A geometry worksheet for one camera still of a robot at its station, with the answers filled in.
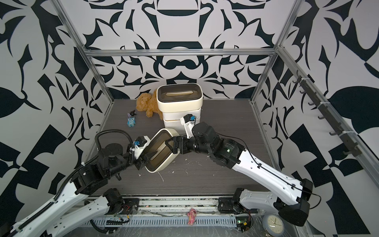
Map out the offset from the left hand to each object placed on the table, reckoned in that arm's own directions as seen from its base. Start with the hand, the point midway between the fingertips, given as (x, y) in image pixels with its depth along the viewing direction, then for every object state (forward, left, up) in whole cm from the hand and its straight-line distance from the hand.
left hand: (150, 143), depth 67 cm
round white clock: (-31, -54, -21) cm, 65 cm away
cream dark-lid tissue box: (-7, -7, +2) cm, 10 cm away
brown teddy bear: (+43, +10, -18) cm, 47 cm away
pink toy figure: (-26, -18, -23) cm, 39 cm away
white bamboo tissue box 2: (+9, -12, +4) cm, 15 cm away
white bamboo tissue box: (+4, -14, +4) cm, 15 cm away
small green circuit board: (-29, -42, -27) cm, 58 cm away
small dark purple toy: (+38, +22, -23) cm, 49 cm away
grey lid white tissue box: (+9, -13, +9) cm, 18 cm away
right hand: (-2, -10, +6) cm, 11 cm away
